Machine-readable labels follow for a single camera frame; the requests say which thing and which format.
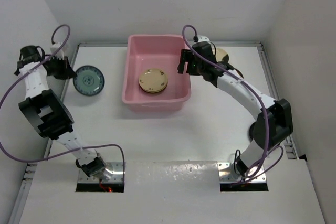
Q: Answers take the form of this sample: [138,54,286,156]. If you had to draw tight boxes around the cream floral plate front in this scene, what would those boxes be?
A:
[138,68,168,93]

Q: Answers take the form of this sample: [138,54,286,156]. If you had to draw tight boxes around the yellow patterned plate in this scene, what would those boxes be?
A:
[234,68,244,78]

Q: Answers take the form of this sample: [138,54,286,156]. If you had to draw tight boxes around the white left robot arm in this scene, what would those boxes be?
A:
[15,52,106,178]

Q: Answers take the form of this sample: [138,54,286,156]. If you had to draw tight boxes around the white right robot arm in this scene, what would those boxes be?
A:
[177,41,293,176]

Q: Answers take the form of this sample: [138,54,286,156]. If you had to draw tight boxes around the pink plastic bin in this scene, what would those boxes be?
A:
[122,35,191,112]

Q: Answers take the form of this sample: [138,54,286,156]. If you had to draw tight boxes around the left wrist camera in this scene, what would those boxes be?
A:
[50,42,71,57]

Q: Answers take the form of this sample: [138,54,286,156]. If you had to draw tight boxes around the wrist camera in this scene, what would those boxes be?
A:
[50,42,71,57]
[194,35,210,43]

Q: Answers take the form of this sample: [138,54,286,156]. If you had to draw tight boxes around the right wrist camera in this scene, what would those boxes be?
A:
[194,35,210,43]

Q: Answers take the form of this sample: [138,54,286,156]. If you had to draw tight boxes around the aluminium table frame rail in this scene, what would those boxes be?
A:
[15,40,299,224]

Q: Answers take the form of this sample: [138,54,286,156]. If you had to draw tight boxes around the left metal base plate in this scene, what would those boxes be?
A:
[77,162,124,184]

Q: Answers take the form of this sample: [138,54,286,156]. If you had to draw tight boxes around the metal base plate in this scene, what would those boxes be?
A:
[217,162,267,184]
[77,162,124,184]

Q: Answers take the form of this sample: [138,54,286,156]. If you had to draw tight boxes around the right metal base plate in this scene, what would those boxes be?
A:
[217,162,267,184]

